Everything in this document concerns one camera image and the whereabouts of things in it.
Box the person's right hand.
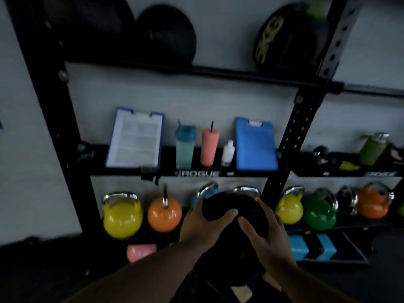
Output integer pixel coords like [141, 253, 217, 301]
[238, 199, 298, 274]

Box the person's left hand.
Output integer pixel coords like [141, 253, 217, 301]
[179, 199, 239, 251]

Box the plain black medicine ball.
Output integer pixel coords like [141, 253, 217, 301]
[201, 192, 270, 283]

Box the person's left forearm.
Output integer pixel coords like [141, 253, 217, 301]
[61, 243, 206, 303]

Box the person's right forearm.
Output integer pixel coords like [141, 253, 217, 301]
[264, 264, 359, 303]

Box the blue kettlebell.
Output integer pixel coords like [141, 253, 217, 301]
[190, 182, 219, 209]

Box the small yellow kettlebell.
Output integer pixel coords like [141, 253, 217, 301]
[274, 186, 305, 225]

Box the small white bottle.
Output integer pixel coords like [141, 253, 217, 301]
[221, 140, 236, 167]

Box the pink tumbler with straw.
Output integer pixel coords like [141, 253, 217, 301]
[200, 121, 221, 168]

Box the green kettlebell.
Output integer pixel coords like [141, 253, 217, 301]
[302, 187, 339, 231]

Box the empty blue clipboard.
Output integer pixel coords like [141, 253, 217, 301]
[234, 117, 279, 171]

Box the teal shaker bottle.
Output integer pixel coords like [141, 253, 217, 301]
[175, 120, 197, 170]

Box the black and blue step platform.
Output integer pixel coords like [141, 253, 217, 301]
[288, 231, 369, 266]

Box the pink foam block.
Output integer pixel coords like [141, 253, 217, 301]
[126, 243, 158, 263]

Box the large yellow kettlebell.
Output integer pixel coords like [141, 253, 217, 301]
[101, 192, 143, 240]

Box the small black kettlebell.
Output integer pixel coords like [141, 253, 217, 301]
[312, 145, 331, 166]

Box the blue clipboard with paper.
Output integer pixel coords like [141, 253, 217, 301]
[105, 107, 165, 169]

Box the black metal storage rack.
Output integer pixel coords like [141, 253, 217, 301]
[6, 0, 404, 243]

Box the large orange kettlebell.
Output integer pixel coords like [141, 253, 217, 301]
[356, 182, 395, 219]

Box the green water bottle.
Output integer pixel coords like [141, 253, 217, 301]
[357, 132, 391, 166]

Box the black ball with yellow print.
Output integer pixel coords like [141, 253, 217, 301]
[252, 3, 332, 76]

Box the large black medicine ball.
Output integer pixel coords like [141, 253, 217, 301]
[43, 0, 137, 62]
[136, 4, 197, 67]

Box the green ball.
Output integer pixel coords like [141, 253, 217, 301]
[306, 0, 332, 20]

